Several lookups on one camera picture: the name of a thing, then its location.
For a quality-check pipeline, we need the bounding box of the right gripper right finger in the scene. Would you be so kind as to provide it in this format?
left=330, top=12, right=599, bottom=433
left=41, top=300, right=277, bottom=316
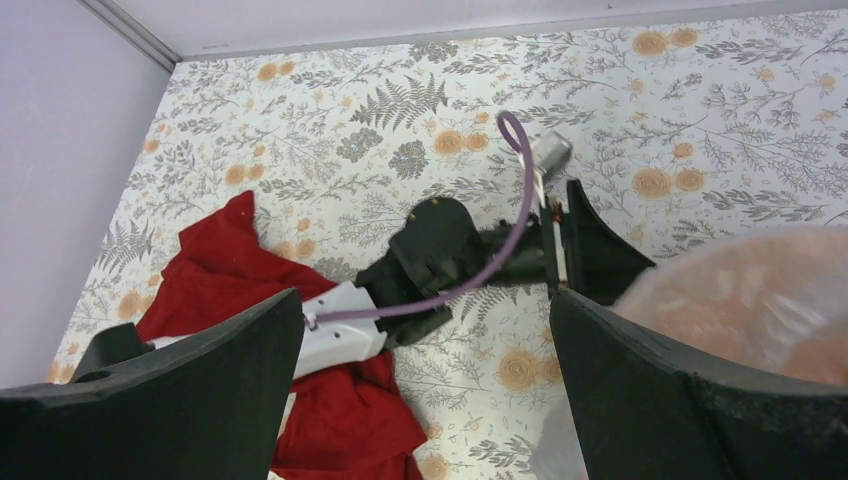
left=550, top=291, right=847, bottom=479

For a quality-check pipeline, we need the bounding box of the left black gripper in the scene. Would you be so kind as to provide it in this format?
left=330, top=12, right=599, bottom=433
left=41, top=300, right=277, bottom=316
left=484, top=180, right=656, bottom=306

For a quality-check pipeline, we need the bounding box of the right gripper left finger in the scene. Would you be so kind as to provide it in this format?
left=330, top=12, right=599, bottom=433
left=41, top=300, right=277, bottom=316
left=1, top=289, right=304, bottom=479

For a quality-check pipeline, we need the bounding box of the light blue plastic trash bag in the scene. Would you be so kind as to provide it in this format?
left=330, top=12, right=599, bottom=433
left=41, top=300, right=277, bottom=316
left=529, top=225, right=848, bottom=480

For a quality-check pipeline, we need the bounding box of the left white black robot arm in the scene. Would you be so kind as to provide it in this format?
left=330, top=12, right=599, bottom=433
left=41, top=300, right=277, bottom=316
left=73, top=180, right=653, bottom=381

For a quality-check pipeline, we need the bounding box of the red cloth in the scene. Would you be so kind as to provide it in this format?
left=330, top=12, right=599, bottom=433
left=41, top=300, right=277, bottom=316
left=135, top=190, right=429, bottom=480

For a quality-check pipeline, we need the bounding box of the floral patterned table mat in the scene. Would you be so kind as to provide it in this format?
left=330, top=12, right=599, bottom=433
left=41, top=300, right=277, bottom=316
left=46, top=9, right=848, bottom=480

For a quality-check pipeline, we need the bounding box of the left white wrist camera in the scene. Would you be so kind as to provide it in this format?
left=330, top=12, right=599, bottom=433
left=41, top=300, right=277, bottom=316
left=531, top=130, right=573, bottom=207

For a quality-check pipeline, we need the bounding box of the left aluminium frame post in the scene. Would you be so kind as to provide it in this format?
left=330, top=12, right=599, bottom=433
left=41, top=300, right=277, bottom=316
left=79, top=0, right=182, bottom=73

